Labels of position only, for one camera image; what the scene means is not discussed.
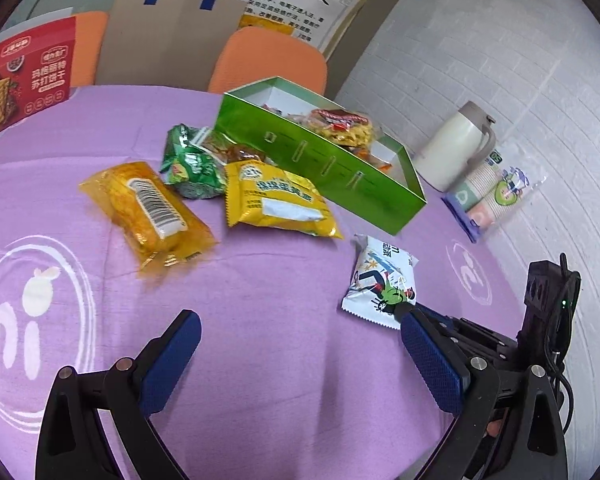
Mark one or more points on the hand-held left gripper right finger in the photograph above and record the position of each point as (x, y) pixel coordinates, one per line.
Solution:
(432, 360)

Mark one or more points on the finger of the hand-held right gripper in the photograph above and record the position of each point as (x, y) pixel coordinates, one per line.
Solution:
(480, 337)

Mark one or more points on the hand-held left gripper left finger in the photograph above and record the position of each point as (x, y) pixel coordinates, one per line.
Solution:
(172, 355)

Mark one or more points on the white cartoon print snack packet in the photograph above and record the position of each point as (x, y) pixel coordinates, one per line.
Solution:
(380, 280)

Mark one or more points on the yellow transparent cake packet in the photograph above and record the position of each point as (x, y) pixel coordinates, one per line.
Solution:
(145, 210)

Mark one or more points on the yellow snack packet white label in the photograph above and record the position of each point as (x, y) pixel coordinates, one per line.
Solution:
(275, 205)

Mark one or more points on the green snack packet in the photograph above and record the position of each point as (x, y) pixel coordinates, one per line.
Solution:
(190, 165)

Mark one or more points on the green gift box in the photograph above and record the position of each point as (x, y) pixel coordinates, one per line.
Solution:
(320, 180)

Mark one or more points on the clear packet brown pastry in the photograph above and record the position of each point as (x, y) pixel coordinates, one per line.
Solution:
(237, 152)

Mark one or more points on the clear puffed snack packet red label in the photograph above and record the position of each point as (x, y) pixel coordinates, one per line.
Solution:
(340, 127)

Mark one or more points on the pack of paper cups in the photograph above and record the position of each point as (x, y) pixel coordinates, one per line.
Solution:
(495, 190)

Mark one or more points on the purple tablecloth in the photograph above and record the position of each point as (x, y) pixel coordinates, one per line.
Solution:
(280, 310)

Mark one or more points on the cream thermos jug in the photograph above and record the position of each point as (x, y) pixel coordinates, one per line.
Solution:
(450, 150)

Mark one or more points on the orange chair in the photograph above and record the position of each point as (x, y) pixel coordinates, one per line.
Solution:
(87, 45)
(265, 60)

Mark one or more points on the red biscuit box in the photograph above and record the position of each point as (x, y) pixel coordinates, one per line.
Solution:
(30, 80)

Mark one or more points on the wall poster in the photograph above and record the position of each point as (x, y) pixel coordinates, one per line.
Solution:
(290, 5)

